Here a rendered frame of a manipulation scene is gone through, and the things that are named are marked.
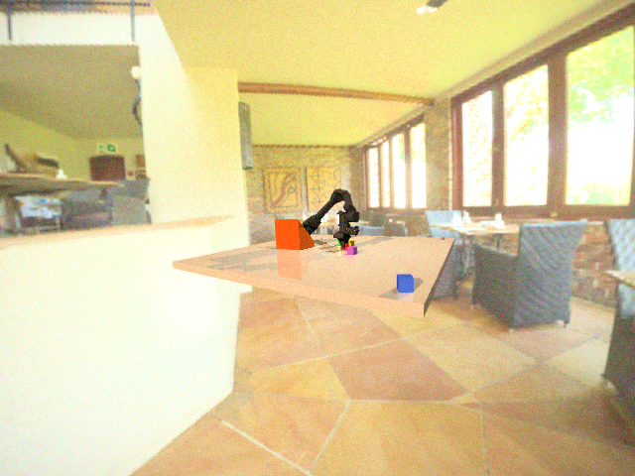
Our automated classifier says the blue cube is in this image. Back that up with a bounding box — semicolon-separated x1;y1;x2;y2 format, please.
397;274;414;293

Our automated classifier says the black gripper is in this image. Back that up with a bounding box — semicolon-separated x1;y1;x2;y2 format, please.
333;222;352;249

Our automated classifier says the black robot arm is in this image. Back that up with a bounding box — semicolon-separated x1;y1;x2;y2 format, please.
302;188;360;236

